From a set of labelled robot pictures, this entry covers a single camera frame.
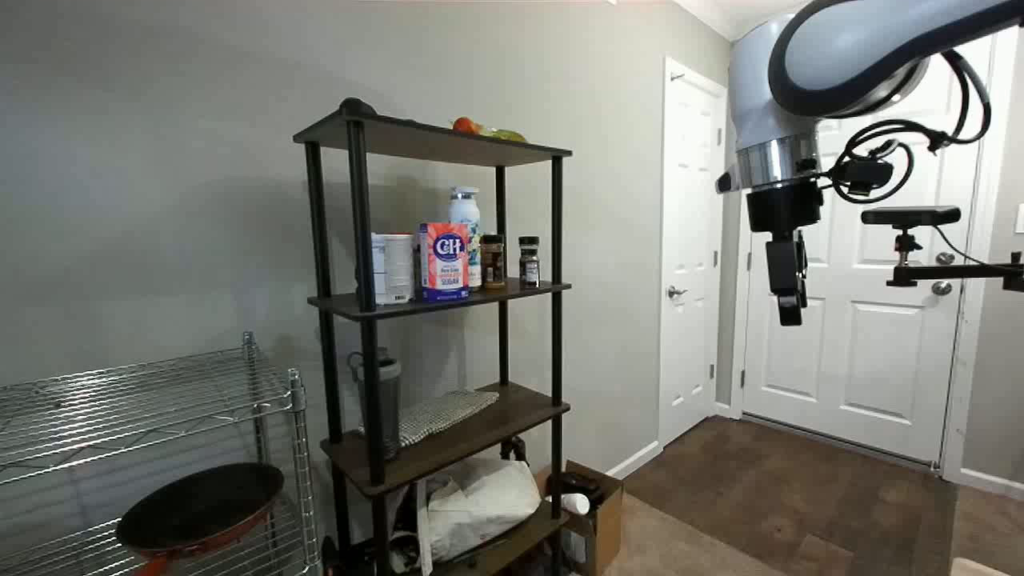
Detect black round bowl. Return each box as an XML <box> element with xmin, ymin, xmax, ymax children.
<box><xmin>111</xmin><ymin>462</ymin><xmax>288</xmax><ymax>562</ymax></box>

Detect chrome wire rack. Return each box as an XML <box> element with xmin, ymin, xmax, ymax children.
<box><xmin>0</xmin><ymin>329</ymin><xmax>323</xmax><ymax>576</ymax></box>

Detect dark grey travel mug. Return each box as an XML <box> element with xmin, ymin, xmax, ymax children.
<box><xmin>347</xmin><ymin>349</ymin><xmax>408</xmax><ymax>462</ymax></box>

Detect black frame wooden shelf unit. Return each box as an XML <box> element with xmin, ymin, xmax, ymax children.
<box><xmin>292</xmin><ymin>97</ymin><xmax>575</xmax><ymax>576</ymax></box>

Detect white spray bottle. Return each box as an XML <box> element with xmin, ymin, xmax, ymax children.
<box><xmin>446</xmin><ymin>182</ymin><xmax>488</xmax><ymax>292</ymax></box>

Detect pink white sugar bag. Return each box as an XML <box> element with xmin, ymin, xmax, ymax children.
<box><xmin>415</xmin><ymin>221</ymin><xmax>473</xmax><ymax>308</ymax></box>

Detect narrow white panel door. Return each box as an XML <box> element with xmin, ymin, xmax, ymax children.
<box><xmin>660</xmin><ymin>58</ymin><xmax>730</xmax><ymax>446</ymax></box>

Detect white plastic bag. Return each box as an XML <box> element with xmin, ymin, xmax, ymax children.
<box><xmin>412</xmin><ymin>455</ymin><xmax>545</xmax><ymax>576</ymax></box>

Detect brown cardboard box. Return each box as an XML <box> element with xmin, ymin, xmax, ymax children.
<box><xmin>540</xmin><ymin>457</ymin><xmax>628</xmax><ymax>576</ymax></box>

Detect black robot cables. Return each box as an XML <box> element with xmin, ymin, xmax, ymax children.
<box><xmin>827</xmin><ymin>44</ymin><xmax>997</xmax><ymax>207</ymax></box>

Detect white printed box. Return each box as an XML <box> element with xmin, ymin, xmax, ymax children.
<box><xmin>369</xmin><ymin>230</ymin><xmax>415</xmax><ymax>308</ymax></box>

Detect brown spice jar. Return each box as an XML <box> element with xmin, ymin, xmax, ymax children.
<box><xmin>477</xmin><ymin>234</ymin><xmax>508</xmax><ymax>295</ymax></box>

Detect wide white panel door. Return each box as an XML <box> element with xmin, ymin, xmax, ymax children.
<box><xmin>739</xmin><ymin>29</ymin><xmax>1017</xmax><ymax>474</ymax></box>

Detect black camera on mount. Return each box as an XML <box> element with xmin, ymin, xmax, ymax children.
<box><xmin>861</xmin><ymin>201</ymin><xmax>1024</xmax><ymax>295</ymax></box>

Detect grey folded cloth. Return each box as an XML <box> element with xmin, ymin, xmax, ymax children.
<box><xmin>393</xmin><ymin>384</ymin><xmax>504</xmax><ymax>448</ymax></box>

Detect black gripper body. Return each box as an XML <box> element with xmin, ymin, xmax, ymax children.
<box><xmin>747</xmin><ymin>177</ymin><xmax>827</xmax><ymax>297</ymax></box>

